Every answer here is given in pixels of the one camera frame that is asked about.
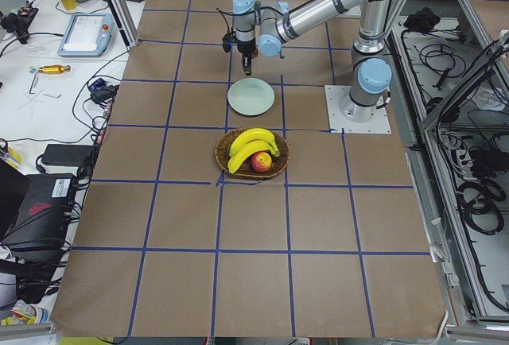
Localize light green plate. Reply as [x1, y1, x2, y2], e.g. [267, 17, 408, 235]
[227, 78, 275, 116]

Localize brown wicker basket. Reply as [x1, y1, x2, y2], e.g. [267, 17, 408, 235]
[215, 129, 289, 180]

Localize red yellow apple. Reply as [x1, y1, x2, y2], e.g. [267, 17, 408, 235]
[250, 152, 273, 173]

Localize aluminium frame post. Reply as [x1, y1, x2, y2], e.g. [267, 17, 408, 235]
[106, 0, 138, 48]

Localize blue teach pendant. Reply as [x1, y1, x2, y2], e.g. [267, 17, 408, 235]
[57, 14, 115, 57]

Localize golden metal cylinder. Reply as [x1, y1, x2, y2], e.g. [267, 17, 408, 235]
[37, 64, 71, 75]

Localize yellow banana bunch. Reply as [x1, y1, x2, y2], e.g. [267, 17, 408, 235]
[227, 128, 280, 174]

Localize black power adapter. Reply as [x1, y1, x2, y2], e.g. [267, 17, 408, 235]
[41, 144, 92, 167]

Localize black computer case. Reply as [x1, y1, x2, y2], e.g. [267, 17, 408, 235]
[1, 173, 76, 252]

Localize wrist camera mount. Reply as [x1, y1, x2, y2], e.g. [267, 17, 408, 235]
[222, 32, 237, 53]

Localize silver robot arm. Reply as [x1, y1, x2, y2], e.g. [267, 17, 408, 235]
[222, 0, 406, 122]

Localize black coiled cables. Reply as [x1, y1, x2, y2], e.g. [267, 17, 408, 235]
[455, 181, 508, 237]

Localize black cloth bundle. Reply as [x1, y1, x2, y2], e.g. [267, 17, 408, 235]
[403, 7, 441, 33]

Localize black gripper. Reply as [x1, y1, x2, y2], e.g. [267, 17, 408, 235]
[237, 41, 257, 76]

